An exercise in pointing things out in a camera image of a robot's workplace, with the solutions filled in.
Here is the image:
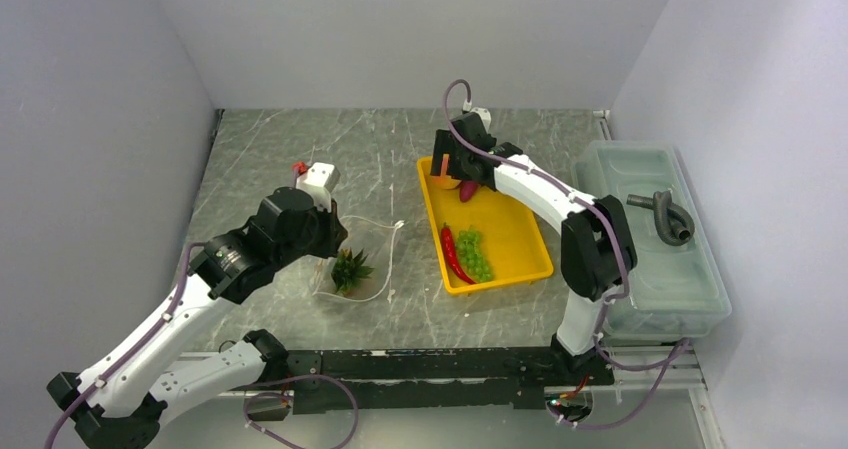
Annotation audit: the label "grey corrugated hose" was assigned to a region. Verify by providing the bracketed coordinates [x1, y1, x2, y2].
[625, 189, 696, 248]

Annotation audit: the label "red toy chili pepper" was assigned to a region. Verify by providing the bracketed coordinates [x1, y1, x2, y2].
[439, 224, 475, 285]

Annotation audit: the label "green toy grapes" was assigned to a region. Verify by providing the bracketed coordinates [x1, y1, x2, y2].
[455, 229, 493, 283]

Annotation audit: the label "yellow plastic tray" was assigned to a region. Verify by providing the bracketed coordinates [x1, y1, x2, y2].
[416, 156, 554, 296]

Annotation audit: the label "toy peach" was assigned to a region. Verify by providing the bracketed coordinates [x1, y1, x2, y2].
[431, 155, 461, 190]

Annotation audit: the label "clear dotted zip top bag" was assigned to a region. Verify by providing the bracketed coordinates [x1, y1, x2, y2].
[310, 215, 405, 304]

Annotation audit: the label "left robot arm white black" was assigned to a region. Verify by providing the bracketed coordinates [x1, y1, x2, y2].
[43, 182, 347, 448]

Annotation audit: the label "black base frame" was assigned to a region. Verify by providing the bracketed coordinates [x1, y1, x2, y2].
[247, 346, 614, 415]

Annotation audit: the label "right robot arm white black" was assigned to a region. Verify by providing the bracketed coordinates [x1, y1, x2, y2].
[431, 111, 638, 384]

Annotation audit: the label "purple toy eggplant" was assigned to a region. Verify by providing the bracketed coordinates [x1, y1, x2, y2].
[458, 181, 479, 203]

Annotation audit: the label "orange toy pineapple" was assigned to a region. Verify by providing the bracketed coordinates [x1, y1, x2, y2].
[330, 248, 374, 296]

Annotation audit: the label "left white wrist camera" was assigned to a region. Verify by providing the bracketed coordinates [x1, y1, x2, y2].
[292, 162, 340, 212]

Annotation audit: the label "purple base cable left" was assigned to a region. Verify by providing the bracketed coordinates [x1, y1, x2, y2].
[242, 374, 360, 449]

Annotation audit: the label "clear plastic storage box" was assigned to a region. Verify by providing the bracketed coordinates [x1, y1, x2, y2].
[572, 141, 732, 342]

